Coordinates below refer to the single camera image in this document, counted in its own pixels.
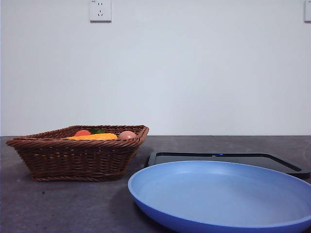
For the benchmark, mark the yellow corn cob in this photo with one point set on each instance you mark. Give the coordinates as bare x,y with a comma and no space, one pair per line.
97,137

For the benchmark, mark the blue round plate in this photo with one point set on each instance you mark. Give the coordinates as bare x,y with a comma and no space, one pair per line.
218,194

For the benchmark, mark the brown wicker basket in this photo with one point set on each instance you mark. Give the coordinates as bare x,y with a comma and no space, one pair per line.
73,160

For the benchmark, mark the brown egg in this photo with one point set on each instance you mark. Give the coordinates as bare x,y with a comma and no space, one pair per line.
126,135

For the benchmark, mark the green pepper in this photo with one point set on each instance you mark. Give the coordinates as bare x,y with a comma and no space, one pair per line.
97,131

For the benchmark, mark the red tomato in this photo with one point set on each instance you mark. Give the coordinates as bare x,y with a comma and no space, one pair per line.
82,133

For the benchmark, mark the black rectangular tray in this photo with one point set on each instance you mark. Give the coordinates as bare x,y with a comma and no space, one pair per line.
243,156

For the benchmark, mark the white wall socket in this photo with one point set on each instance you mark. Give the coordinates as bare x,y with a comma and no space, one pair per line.
100,12
308,11

